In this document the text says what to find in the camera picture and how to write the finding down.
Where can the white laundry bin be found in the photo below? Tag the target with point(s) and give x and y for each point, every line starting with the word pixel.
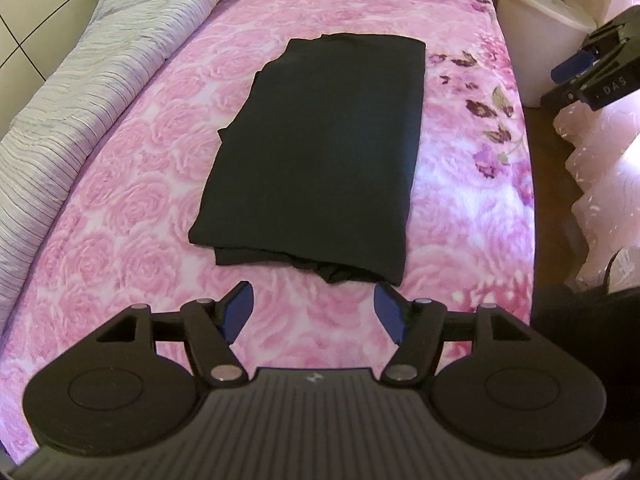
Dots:
pixel 535 35

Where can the white ribbed quilt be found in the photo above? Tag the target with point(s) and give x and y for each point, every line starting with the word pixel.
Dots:
pixel 75 85

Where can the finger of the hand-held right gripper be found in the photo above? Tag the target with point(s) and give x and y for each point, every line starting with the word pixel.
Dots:
pixel 565 94
pixel 570 66

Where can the cream wardrobe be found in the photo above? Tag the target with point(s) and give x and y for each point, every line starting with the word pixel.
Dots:
pixel 30 10

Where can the pink floral bed sheet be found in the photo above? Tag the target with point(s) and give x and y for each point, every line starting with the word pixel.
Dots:
pixel 125 210

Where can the black long-sleeve shirt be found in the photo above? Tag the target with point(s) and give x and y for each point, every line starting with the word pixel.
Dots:
pixel 320 160

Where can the pink curtain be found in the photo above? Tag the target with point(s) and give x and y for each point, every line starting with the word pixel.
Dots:
pixel 600 170

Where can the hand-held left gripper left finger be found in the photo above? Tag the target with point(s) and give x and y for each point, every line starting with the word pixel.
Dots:
pixel 237 310

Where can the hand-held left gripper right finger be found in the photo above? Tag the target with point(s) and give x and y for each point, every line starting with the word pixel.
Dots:
pixel 390 312

